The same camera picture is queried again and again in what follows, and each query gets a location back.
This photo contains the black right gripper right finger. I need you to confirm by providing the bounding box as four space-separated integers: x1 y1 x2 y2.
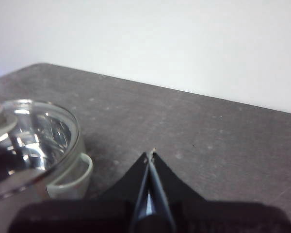
147 150 207 233

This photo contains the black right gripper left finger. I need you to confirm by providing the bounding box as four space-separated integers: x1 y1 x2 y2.
98 151 151 219

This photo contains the glass lid with green knob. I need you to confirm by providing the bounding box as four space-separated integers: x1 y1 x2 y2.
0 99 80 201

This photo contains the pale green electric steamer pot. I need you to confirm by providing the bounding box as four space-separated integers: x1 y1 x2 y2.
0 132 94 233

